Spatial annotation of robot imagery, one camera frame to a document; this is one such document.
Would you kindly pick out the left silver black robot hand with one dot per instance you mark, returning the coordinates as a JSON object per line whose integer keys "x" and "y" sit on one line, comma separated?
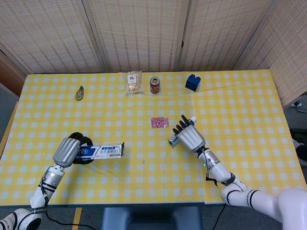
{"x": 65, "y": 151}

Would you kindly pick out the yellow floor tape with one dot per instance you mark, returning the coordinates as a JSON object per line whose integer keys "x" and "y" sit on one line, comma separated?
{"x": 77, "y": 219}

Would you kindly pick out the white blue toothpaste tube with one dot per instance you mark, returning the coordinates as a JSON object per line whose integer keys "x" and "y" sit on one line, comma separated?
{"x": 173, "y": 141}

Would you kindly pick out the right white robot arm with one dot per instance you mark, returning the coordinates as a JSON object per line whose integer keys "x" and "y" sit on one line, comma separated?
{"x": 239, "y": 191}

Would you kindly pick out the clear snack bag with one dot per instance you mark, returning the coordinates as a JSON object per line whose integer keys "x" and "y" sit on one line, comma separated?
{"x": 133, "y": 83}

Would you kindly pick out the grey white shoe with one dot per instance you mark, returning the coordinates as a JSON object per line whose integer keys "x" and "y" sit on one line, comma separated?
{"x": 299, "y": 106}

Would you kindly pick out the red drink can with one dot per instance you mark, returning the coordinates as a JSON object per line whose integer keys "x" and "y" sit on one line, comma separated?
{"x": 155, "y": 86}

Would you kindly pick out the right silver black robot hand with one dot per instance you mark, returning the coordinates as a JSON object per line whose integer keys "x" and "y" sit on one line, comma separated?
{"x": 190, "y": 139}

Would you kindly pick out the blue building block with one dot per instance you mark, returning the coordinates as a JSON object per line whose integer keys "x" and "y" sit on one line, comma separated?
{"x": 192, "y": 83}

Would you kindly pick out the black bag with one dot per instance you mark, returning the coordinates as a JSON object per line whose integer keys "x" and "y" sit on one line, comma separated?
{"x": 299, "y": 146}

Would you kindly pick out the pink patterned card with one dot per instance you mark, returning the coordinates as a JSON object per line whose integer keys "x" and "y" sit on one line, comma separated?
{"x": 160, "y": 122}

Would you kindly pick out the blue toothpaste box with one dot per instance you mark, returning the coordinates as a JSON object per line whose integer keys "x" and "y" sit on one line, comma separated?
{"x": 108, "y": 151}

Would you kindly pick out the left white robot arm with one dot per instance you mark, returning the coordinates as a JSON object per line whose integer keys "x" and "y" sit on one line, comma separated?
{"x": 45, "y": 184}

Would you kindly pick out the green correction tape dispenser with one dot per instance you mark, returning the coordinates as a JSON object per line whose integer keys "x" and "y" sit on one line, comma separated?
{"x": 79, "y": 94}

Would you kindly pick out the woven folding screen panel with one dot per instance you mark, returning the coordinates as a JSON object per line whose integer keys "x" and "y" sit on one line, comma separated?
{"x": 139, "y": 33}
{"x": 223, "y": 33}
{"x": 285, "y": 48}
{"x": 48, "y": 36}

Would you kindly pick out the yellow checkered tablecloth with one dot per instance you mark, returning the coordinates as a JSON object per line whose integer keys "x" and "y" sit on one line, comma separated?
{"x": 153, "y": 177}

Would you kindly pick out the brown wooden board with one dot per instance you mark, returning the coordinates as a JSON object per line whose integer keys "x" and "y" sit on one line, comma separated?
{"x": 9, "y": 74}

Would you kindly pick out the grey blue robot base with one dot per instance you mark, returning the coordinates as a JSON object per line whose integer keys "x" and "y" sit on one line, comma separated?
{"x": 151, "y": 219}

